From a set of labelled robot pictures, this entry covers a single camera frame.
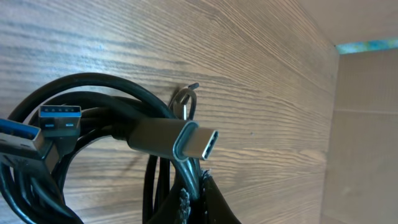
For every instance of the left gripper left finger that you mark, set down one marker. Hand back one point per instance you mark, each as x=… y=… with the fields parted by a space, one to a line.
x=176 y=208

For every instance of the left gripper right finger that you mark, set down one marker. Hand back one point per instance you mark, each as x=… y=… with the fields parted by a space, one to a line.
x=215 y=208

